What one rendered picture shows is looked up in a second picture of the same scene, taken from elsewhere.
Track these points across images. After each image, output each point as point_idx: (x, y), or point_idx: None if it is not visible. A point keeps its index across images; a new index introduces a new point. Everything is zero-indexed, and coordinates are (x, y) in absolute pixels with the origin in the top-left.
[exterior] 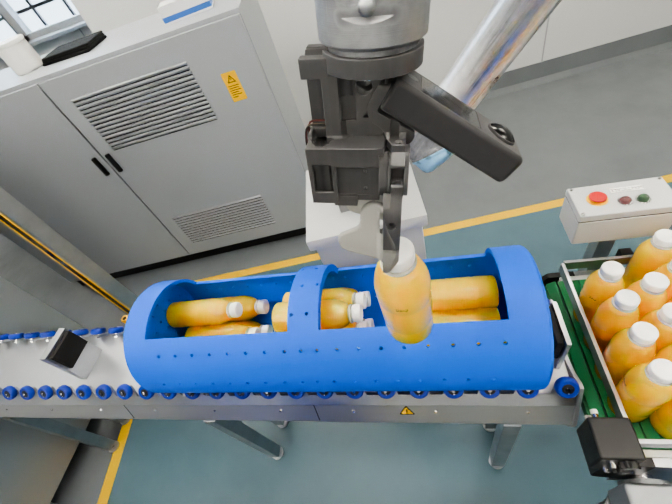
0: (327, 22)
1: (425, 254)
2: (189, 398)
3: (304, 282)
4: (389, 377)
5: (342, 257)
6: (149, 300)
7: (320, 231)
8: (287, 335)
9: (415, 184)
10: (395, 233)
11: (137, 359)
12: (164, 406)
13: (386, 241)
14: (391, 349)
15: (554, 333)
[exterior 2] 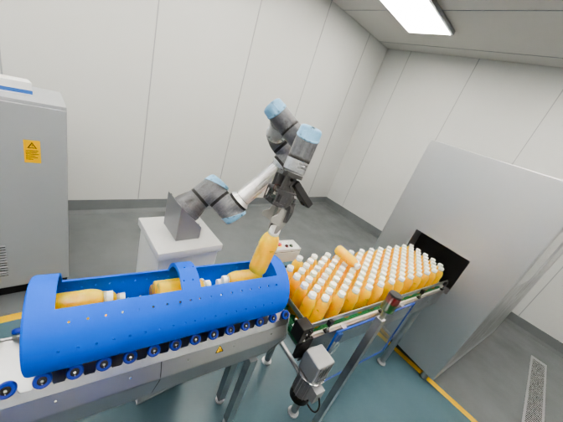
0: (294, 167)
1: None
2: (38, 388)
3: (184, 265)
4: (233, 309)
5: None
6: (49, 282)
7: (166, 249)
8: (183, 291)
9: (211, 232)
10: (290, 216)
11: (40, 328)
12: None
13: (285, 219)
14: (236, 292)
15: None
